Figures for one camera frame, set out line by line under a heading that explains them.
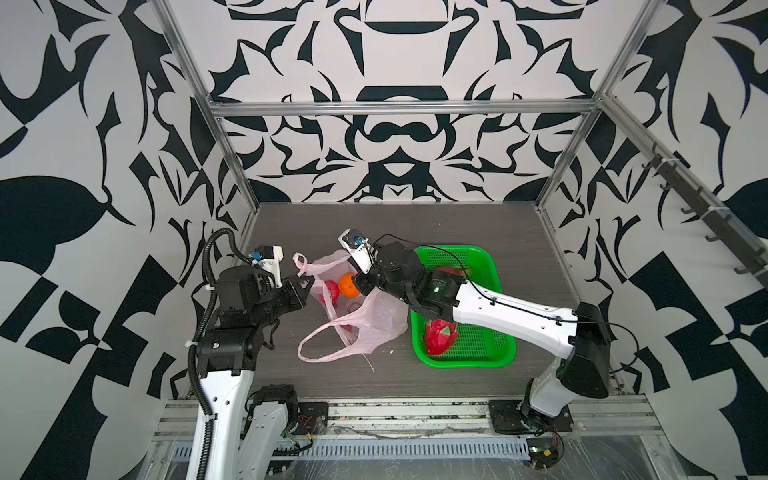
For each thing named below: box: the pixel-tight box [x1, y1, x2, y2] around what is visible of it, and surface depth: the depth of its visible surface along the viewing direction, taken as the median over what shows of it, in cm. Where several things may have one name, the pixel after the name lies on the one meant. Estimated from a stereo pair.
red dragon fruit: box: [435, 266, 463, 276], surface depth 97 cm
